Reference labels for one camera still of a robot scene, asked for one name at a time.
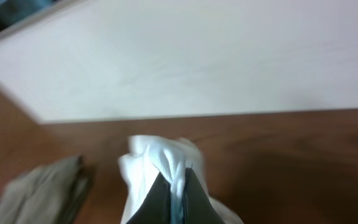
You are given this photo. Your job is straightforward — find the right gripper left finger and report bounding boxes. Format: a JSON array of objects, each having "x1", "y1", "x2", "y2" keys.
[{"x1": 127, "y1": 173, "x2": 170, "y2": 224}]

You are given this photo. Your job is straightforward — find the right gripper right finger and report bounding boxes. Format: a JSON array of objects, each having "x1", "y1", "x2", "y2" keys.
[{"x1": 182, "y1": 168, "x2": 224, "y2": 224}]

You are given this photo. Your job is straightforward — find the white t-shirt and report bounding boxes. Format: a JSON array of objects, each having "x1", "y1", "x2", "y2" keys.
[{"x1": 118, "y1": 135, "x2": 242, "y2": 224}]

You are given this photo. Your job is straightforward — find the khaki folded shorts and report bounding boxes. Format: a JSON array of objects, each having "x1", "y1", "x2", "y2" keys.
[{"x1": 0, "y1": 156, "x2": 91, "y2": 224}]

